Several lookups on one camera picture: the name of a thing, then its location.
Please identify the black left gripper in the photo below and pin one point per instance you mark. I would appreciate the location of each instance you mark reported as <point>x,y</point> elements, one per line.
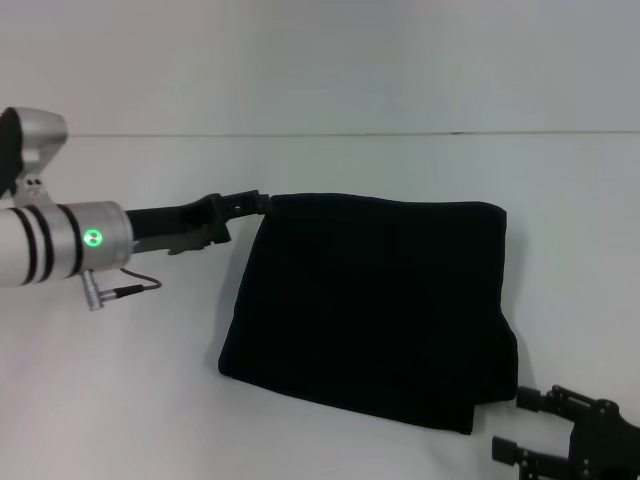
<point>170,225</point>

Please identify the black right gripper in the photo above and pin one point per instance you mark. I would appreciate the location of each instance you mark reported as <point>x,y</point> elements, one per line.
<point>610,440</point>

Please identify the black shirt with FREE print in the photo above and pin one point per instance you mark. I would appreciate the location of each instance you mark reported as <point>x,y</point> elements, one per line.
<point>375,310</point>

